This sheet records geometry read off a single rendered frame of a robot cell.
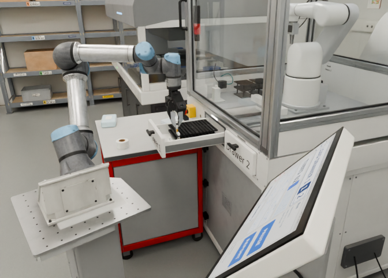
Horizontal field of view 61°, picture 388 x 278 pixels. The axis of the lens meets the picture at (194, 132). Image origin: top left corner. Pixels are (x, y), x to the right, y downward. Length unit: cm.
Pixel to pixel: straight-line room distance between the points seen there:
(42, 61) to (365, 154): 462
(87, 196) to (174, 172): 74
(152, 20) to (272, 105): 137
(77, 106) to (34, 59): 383
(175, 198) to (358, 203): 102
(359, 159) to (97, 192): 116
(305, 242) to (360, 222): 137
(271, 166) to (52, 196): 85
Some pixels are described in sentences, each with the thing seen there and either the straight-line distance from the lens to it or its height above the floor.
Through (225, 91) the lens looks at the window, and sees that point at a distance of 167.
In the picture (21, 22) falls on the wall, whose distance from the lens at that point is 582.
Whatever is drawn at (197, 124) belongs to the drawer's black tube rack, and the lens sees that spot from 181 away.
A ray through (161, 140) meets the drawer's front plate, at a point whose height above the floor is 92.
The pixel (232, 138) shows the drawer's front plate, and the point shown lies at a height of 92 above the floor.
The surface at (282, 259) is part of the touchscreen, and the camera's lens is 61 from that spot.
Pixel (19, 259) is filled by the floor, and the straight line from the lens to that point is 254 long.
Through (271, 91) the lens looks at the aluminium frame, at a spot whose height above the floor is 122.
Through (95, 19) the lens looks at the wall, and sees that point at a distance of 573.
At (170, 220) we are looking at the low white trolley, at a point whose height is 24.
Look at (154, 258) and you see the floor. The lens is 228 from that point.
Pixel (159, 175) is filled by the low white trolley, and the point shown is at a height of 58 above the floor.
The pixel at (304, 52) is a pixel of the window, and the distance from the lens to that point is 131.
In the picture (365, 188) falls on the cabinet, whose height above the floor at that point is 67.
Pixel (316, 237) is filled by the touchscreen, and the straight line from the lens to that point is 59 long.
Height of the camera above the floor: 155
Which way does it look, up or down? 22 degrees down
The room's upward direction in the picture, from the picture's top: 1 degrees counter-clockwise
